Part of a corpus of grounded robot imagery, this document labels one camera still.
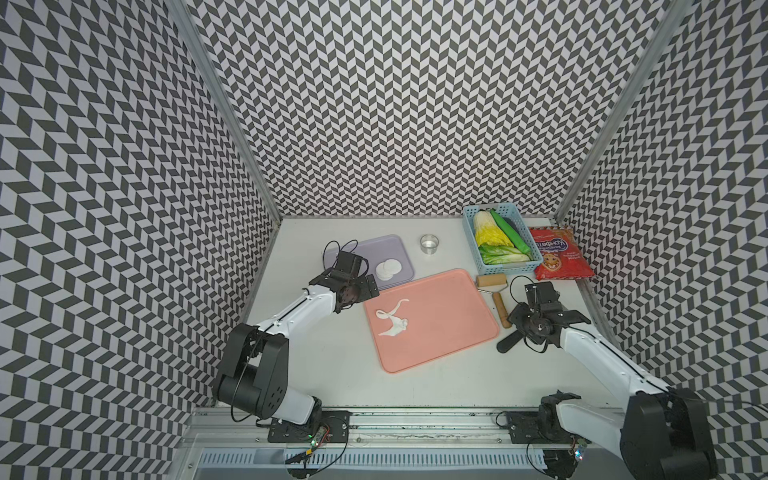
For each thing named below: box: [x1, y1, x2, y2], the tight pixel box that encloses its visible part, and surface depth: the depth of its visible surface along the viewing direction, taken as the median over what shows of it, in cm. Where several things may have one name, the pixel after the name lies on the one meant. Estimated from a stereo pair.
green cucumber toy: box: [490, 209, 531, 254], surface depth 107 cm
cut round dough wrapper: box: [375, 259, 402, 281], surface depth 102 cm
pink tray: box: [364, 268, 499, 373], surface depth 94 cm
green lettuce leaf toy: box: [479, 244, 531, 265], surface depth 101 cm
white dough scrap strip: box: [376, 298, 409, 337], surface depth 93 cm
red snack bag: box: [530, 226, 596, 281], surface depth 103 cm
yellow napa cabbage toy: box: [474, 210, 514, 248], surface depth 106 cm
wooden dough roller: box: [476, 273, 512, 329], surface depth 100 cm
